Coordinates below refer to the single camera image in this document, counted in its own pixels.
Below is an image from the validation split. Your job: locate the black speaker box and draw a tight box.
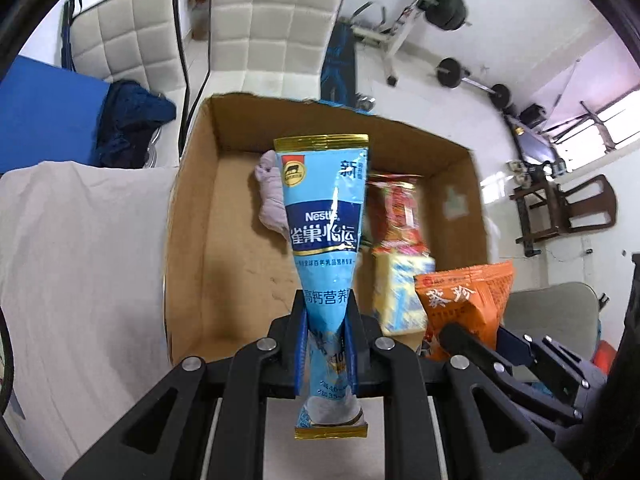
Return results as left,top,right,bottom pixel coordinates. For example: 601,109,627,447
518,103,547,129

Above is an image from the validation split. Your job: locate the light blue Nestle pouch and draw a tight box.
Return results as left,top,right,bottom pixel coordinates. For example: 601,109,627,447
274,133,369,440

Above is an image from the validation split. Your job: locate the grey table cloth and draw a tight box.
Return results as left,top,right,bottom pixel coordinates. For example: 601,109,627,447
0,160,452,480

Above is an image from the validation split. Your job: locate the purple soft cloth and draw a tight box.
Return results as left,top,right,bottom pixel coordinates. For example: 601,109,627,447
254,150,290,240

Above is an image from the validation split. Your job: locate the white barbell rack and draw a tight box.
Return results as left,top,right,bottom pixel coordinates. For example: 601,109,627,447
349,0,459,87

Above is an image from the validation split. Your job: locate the white quilted chair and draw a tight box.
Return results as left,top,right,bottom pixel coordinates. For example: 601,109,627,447
204,0,352,101
70,0,190,167

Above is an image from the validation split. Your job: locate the white quilted chair right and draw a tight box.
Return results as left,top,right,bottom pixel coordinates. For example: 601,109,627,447
204,0,352,101

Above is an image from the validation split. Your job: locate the white quilted chair left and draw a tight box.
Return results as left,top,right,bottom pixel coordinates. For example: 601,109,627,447
70,0,190,167

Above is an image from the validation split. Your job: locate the treadmill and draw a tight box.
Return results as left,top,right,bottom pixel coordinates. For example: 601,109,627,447
502,87,639,176

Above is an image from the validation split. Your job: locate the yellow blue tissue pack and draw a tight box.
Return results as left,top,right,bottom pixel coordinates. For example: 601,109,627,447
373,252,435,335

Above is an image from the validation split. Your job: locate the red snack bag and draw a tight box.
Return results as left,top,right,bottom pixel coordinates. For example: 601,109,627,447
367,172,428,256

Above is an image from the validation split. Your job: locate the grey office chair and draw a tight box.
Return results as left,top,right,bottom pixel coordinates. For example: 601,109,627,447
503,282,601,360

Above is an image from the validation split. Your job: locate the blue foam mat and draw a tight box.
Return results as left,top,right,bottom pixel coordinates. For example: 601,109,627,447
0,55,110,174

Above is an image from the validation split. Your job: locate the orange snack bag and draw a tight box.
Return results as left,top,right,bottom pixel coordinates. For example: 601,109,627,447
414,261,515,361

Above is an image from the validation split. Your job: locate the dark wooden chair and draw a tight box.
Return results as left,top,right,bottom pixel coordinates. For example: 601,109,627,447
510,174,618,258

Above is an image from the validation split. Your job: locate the chrome dumbbell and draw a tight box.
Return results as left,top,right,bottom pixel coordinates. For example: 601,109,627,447
356,93,376,113

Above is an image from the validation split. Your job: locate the barbell on floor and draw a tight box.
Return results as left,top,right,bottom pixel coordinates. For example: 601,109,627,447
435,58,512,110

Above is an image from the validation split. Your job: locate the dark blue clothing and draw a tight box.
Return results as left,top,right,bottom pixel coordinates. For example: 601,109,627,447
91,79,177,169

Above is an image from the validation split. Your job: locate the black blue weight bench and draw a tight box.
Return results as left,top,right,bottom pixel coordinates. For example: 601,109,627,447
320,22,357,108

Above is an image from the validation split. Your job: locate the cardboard box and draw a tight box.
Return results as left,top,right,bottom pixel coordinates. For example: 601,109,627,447
165,93,488,362

